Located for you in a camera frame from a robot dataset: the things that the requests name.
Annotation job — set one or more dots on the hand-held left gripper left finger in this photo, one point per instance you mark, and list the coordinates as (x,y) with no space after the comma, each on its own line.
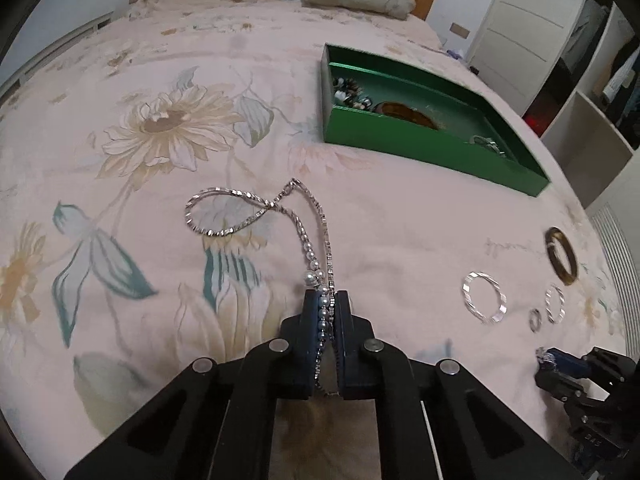
(311,340)

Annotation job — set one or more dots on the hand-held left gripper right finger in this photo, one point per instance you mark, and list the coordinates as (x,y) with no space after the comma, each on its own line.
(350,340)

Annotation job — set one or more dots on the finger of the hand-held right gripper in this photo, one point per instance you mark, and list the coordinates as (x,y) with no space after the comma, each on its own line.
(562,362)
(560,387)

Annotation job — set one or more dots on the small silver hoop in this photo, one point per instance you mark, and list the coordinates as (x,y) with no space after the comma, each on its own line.
(547,302)

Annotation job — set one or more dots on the amber bangle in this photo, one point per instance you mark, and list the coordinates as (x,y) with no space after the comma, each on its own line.
(567,272)
(400,110)

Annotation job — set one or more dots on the large silver bangle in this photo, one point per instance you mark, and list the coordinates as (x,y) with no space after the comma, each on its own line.
(465,292)

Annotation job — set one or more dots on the green jewelry box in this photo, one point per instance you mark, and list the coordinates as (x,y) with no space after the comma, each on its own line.
(400,145)

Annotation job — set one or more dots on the white louvered panel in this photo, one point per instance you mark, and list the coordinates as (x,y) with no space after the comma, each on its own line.
(617,260)

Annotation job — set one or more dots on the floral bedspread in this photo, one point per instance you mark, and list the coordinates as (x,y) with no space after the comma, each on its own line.
(150,260)

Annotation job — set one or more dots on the white shelf unit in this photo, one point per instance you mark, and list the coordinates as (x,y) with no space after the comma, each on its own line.
(580,125)

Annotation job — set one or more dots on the red box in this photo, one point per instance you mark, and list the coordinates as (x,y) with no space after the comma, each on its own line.
(534,125)

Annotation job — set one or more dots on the dark hanging clothes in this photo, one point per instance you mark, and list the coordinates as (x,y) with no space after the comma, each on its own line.
(625,85)

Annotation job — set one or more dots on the white wardrobe door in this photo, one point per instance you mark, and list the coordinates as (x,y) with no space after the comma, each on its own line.
(525,25)

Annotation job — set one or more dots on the wall switch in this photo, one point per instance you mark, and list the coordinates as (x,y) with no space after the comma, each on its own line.
(460,30)

